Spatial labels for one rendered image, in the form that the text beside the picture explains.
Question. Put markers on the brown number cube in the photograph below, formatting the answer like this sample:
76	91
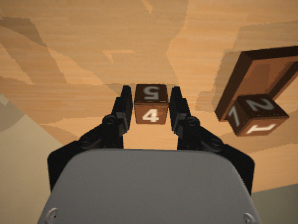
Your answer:
255	115
151	104

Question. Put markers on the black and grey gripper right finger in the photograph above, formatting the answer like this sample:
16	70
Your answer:
191	135

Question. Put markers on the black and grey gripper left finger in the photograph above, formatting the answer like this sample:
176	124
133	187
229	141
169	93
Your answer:
110	133

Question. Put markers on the brown wooden tray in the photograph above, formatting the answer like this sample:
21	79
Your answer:
264	71

